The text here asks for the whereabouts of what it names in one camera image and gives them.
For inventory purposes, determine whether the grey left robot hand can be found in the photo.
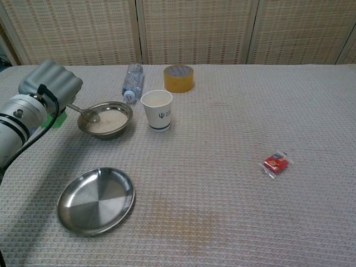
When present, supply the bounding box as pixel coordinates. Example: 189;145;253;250
18;59;83;115

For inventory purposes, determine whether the metal spoon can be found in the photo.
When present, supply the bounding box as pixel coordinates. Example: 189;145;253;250
66;103;101;123

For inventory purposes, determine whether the white powder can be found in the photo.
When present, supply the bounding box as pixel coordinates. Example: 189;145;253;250
85;108;129;134

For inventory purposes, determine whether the steel bowl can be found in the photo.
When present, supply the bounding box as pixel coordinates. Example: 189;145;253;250
77;101;134;141

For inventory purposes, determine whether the white paper cup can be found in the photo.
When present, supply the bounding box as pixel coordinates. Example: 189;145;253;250
140;90;174;133

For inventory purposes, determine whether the round steel plate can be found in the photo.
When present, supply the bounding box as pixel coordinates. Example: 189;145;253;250
56;167;136;237

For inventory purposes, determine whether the green cube block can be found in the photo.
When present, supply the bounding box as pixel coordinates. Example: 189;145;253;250
40;110;68;129

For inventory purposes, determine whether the clear plastic water bottle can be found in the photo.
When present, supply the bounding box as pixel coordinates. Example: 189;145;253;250
121;63;146;104

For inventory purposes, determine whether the yellow packing tape roll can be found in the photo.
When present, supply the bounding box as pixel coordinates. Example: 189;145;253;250
163;65;195;93

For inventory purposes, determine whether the woven bamboo folding screen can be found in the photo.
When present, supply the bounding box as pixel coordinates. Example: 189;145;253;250
0;0;356;67

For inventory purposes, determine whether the beige woven tablecloth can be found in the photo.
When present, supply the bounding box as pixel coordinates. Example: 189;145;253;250
0;64;356;267

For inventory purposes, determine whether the red snack packet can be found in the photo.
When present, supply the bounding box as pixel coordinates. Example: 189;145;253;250
258;150;294;180

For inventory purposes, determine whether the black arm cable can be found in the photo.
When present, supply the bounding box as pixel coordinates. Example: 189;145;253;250
0;83;60;179

